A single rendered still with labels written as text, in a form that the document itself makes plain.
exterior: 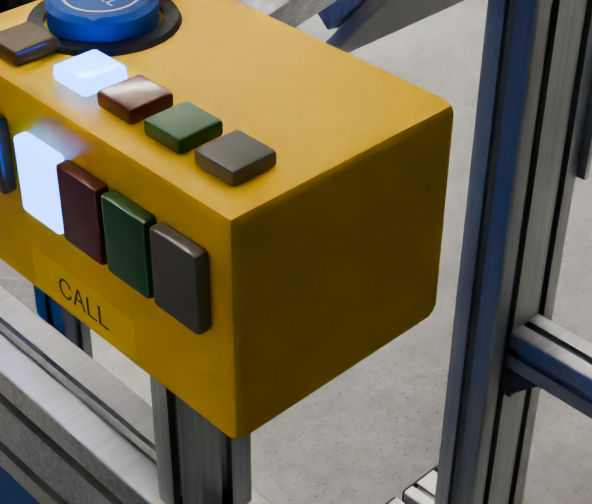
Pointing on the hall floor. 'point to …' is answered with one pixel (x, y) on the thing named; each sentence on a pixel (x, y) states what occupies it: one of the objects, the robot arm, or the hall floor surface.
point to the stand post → (513, 233)
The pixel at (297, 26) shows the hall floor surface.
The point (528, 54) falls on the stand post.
